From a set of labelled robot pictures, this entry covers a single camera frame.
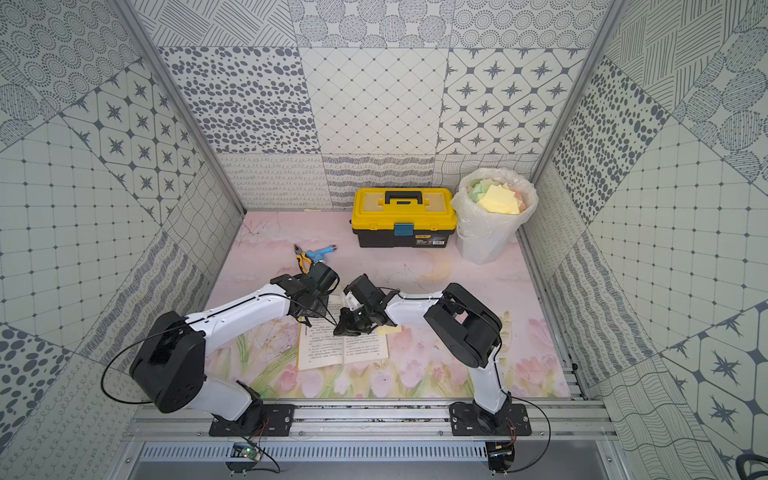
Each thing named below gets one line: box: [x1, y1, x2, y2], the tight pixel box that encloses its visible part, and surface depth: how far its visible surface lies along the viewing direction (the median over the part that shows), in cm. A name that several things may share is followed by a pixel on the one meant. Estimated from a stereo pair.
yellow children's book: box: [297, 294, 389, 372], surface depth 86 cm
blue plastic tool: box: [306, 245, 337, 262], surface depth 109 cm
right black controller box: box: [485, 441, 515, 476], surface depth 73 cm
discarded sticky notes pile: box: [466, 179, 527, 215], surface depth 88 cm
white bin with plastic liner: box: [451, 167, 539, 265], surface depth 89 cm
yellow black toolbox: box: [351, 188, 457, 248], surface depth 101 cm
